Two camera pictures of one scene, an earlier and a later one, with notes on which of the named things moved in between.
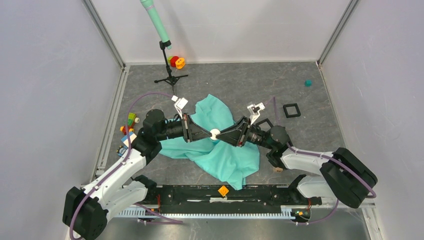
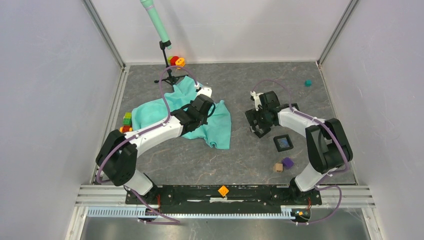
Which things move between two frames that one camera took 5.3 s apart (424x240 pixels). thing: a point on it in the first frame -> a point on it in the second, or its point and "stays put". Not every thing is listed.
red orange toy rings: [175, 61] stays put
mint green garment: [239, 162] -> [217, 128]
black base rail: [182, 198] stays put
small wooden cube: [278, 169] stays put
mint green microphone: [149, 5] stays put
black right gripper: [237, 134] -> [252, 115]
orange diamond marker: [223, 190] stays put
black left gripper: [197, 131] -> [204, 121]
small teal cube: [308, 83] stays put
